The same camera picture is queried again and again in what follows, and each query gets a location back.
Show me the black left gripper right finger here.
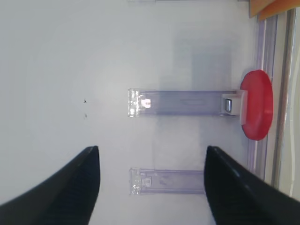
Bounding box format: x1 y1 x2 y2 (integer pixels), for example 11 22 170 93
204 146 300 225

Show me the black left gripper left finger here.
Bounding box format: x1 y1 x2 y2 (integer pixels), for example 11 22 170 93
0 146 101 225

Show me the right red tomato slice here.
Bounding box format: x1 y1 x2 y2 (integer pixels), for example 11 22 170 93
240 70 274 141

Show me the left orange cheese slice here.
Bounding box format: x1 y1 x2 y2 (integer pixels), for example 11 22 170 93
249 0 300 21

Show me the white rectangular tray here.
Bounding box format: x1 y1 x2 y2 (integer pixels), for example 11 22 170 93
279 7 300 200

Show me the clear bread holder rail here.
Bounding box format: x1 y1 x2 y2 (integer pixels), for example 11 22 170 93
129 168 205 195

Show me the clear tomato holder rail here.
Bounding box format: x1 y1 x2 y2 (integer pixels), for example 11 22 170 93
128 89 248 125

